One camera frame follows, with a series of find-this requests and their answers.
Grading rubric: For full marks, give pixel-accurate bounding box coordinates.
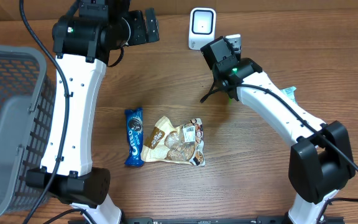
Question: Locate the grey plastic mesh basket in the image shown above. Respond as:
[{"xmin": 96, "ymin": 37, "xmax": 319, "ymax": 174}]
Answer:
[{"xmin": 0, "ymin": 45, "xmax": 55, "ymax": 216}]

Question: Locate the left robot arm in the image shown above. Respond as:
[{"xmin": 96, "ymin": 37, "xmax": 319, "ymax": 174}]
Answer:
[{"xmin": 25, "ymin": 0, "xmax": 159, "ymax": 223}]

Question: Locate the white barcode scanner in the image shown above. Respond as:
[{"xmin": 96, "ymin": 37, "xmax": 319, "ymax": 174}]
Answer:
[{"xmin": 188, "ymin": 7, "xmax": 216, "ymax": 50}]

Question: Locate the brown cookie snack bag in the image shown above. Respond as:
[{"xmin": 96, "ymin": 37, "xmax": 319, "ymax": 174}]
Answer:
[{"xmin": 140, "ymin": 116, "xmax": 205, "ymax": 166}]

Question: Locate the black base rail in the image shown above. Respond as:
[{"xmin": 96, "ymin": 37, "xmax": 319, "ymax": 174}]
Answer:
[{"xmin": 68, "ymin": 215, "xmax": 345, "ymax": 224}]

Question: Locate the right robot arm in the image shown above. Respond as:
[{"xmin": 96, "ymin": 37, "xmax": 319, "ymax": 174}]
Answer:
[{"xmin": 201, "ymin": 37, "xmax": 356, "ymax": 223}]

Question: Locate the blue oreo cookie pack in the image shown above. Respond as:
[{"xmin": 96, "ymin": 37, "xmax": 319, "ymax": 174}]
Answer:
[{"xmin": 125, "ymin": 108, "xmax": 144, "ymax": 167}]

